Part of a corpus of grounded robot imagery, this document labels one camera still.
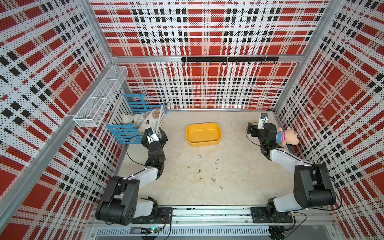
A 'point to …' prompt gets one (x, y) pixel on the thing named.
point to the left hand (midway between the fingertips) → (156, 127)
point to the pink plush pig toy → (287, 136)
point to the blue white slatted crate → (133, 104)
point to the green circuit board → (152, 230)
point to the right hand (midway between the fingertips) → (256, 120)
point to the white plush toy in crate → (143, 121)
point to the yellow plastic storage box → (202, 134)
